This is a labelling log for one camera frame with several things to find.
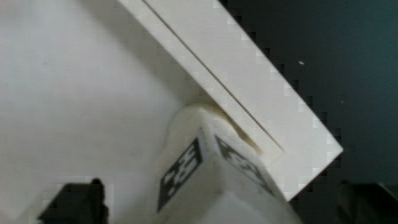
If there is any white square tabletop tray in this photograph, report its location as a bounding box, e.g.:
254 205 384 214
0 0 341 224

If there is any white leg with tag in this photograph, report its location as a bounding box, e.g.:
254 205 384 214
146 104 304 224

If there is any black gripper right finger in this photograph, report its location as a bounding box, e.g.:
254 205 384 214
336 181 398 224

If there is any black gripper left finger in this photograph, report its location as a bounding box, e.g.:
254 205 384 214
37 179 108 224

